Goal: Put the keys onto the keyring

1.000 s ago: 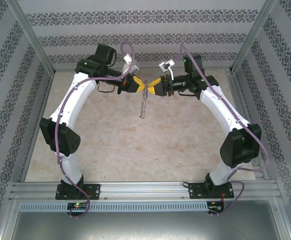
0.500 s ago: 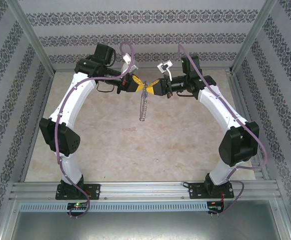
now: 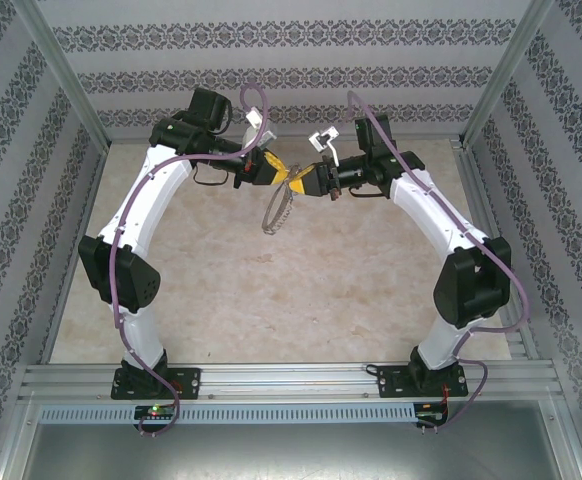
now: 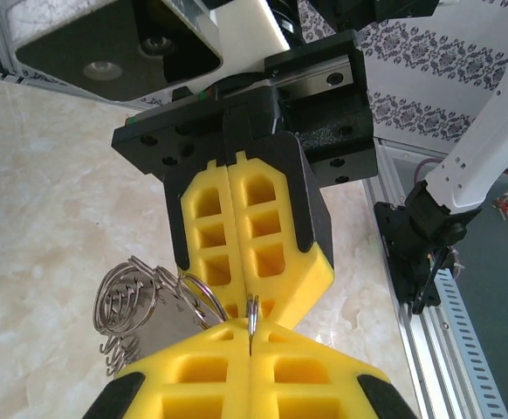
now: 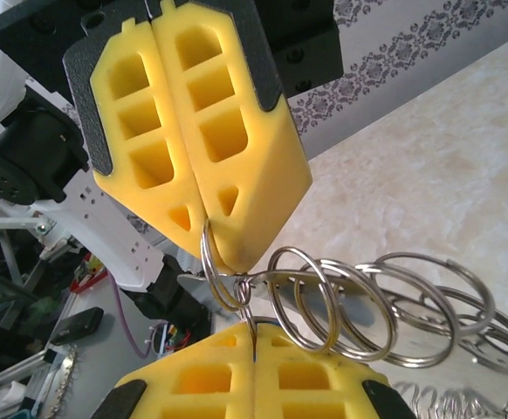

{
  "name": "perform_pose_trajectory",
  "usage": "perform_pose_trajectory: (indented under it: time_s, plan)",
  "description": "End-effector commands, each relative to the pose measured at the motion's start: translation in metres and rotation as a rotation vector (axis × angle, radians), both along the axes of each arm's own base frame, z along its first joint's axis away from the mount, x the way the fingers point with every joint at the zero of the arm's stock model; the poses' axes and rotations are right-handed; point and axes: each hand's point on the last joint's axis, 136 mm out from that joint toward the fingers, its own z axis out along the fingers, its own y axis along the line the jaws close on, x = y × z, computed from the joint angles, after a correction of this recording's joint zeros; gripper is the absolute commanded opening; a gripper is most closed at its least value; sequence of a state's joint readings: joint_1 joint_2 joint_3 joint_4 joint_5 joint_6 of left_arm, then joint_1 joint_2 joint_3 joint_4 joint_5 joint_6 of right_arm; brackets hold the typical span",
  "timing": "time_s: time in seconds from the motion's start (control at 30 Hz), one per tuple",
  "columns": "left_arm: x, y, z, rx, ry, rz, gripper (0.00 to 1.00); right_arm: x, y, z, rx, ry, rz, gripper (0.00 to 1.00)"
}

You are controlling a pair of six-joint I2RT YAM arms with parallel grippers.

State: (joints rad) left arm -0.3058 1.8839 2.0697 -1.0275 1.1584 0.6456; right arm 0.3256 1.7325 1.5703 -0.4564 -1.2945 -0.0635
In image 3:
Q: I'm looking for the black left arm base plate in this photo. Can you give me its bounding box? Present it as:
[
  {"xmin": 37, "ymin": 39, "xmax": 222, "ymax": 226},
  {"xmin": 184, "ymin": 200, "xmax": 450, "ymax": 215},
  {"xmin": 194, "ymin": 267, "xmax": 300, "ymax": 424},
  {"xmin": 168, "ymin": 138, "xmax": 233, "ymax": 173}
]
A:
[{"xmin": 110, "ymin": 367, "xmax": 203, "ymax": 401}]

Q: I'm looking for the small circuit board green light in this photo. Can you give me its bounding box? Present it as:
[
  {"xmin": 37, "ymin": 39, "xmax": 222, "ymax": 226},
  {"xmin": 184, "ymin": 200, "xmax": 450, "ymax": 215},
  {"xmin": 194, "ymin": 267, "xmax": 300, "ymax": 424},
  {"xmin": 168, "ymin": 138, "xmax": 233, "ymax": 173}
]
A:
[{"xmin": 134, "ymin": 404, "xmax": 178, "ymax": 420}]

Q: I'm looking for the aluminium mounting rail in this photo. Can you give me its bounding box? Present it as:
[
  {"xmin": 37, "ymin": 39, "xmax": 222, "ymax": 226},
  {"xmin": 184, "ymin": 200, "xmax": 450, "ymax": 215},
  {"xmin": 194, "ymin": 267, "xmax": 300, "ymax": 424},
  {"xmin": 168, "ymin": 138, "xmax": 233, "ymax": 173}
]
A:
[{"xmin": 18, "ymin": 362, "xmax": 570, "ymax": 404}]

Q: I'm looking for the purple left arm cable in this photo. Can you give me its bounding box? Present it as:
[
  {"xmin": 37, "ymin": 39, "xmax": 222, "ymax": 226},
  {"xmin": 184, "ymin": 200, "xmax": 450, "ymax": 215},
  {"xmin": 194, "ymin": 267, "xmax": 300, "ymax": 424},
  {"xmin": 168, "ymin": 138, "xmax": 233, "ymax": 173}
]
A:
[{"xmin": 110, "ymin": 83, "xmax": 271, "ymax": 437}]

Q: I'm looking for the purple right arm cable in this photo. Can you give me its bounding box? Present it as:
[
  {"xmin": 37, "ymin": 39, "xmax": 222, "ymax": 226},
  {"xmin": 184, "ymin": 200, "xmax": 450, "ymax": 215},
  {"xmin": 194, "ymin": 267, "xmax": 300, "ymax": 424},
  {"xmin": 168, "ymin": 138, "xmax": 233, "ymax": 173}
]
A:
[{"xmin": 345, "ymin": 90, "xmax": 531, "ymax": 436}]

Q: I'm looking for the aluminium frame post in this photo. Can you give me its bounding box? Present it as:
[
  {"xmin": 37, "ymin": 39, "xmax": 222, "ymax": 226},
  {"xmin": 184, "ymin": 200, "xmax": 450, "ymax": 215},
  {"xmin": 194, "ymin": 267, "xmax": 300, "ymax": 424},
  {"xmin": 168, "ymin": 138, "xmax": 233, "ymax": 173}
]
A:
[
  {"xmin": 463, "ymin": 0, "xmax": 555, "ymax": 146},
  {"xmin": 13, "ymin": 0, "xmax": 112, "ymax": 146}
]

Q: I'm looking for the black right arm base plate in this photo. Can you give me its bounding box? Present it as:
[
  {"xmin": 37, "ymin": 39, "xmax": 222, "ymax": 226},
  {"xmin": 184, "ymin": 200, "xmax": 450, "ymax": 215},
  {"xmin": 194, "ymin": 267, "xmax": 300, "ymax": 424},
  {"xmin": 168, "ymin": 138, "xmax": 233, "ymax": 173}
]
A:
[{"xmin": 376, "ymin": 364, "xmax": 470, "ymax": 400}]

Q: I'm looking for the grey metal sheet panel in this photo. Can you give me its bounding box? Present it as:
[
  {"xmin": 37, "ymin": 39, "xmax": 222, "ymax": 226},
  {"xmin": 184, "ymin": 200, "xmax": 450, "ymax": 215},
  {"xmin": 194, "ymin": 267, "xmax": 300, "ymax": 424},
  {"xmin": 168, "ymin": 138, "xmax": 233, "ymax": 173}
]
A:
[{"xmin": 18, "ymin": 399, "xmax": 582, "ymax": 480}]

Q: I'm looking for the grey rear frame bar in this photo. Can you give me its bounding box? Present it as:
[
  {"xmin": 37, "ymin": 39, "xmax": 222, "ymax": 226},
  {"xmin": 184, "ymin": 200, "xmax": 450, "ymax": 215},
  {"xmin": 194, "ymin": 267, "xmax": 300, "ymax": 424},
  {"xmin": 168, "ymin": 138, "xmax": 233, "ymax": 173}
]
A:
[{"xmin": 105, "ymin": 130, "xmax": 467, "ymax": 146}]

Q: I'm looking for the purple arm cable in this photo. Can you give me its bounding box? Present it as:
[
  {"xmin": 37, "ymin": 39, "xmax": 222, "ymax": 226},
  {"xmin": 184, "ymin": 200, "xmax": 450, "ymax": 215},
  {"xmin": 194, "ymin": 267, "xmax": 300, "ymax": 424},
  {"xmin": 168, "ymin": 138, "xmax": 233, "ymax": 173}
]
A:
[
  {"xmin": 345, "ymin": 90, "xmax": 531, "ymax": 436},
  {"xmin": 110, "ymin": 83, "xmax": 271, "ymax": 437}
]

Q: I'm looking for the slotted grey cable duct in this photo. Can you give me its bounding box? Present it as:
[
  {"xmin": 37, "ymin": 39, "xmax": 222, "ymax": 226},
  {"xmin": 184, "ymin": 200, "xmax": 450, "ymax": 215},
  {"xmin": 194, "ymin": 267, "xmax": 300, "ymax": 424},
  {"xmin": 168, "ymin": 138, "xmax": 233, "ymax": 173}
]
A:
[{"xmin": 38, "ymin": 403, "xmax": 417, "ymax": 425}]

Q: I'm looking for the aluminium side frame bar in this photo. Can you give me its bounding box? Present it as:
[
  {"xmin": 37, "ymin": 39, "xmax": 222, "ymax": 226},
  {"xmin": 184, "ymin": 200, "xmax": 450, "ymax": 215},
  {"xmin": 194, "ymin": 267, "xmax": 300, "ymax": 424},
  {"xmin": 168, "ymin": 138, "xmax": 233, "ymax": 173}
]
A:
[
  {"xmin": 38, "ymin": 142, "xmax": 112, "ymax": 365},
  {"xmin": 450, "ymin": 138, "xmax": 542, "ymax": 361}
]

